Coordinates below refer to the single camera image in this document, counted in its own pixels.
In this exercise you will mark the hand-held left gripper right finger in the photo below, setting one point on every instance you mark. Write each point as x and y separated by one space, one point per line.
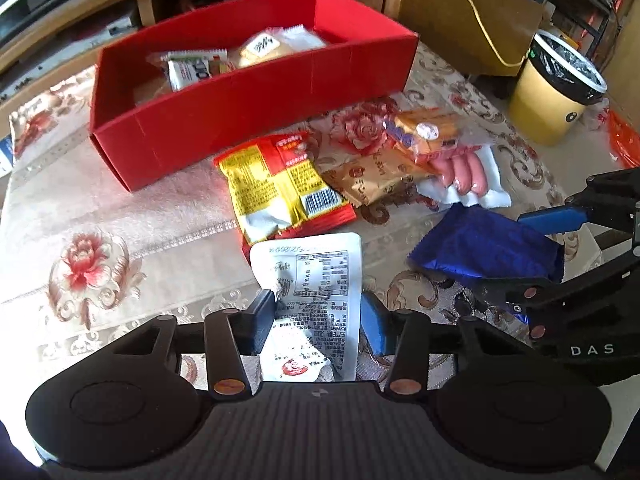
375 322

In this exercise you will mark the black bin liner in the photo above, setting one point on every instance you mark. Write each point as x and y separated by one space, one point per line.
565 62

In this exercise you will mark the orange cracker packet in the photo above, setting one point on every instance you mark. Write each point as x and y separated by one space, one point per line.
425 132

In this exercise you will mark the red yellow snack packet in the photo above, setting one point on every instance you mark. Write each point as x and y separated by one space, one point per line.
265 180

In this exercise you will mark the yellow trash bin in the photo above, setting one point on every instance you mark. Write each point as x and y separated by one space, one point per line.
545 100

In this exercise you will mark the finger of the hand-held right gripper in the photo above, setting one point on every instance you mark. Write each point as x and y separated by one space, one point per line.
555 219
530 292

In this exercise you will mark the pink sausage packet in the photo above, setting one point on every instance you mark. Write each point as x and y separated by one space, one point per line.
460 172

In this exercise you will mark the blue snack packet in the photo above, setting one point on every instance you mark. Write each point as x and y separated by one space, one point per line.
475 245

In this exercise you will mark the green white wafer packet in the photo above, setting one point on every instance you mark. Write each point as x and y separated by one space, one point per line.
192 72

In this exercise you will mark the wooden TV stand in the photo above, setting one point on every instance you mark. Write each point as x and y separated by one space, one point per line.
145 7

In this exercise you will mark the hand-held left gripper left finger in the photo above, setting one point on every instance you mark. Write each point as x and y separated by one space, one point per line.
260 321

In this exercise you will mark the round cake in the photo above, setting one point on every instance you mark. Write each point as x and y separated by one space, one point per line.
262 50

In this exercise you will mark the red cardboard box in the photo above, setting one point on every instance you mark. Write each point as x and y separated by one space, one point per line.
210 120

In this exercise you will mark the orange plastic bag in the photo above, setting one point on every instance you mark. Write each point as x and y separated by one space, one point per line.
625 140

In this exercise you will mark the brown cardboard box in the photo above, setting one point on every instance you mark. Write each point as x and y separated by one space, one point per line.
440 15

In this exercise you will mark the brown snack packet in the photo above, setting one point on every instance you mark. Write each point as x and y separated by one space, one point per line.
375 180

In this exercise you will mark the floral tablecloth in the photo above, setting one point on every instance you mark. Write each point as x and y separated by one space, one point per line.
100 200

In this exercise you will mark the small white red-logo packet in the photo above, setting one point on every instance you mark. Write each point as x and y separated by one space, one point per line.
320 280

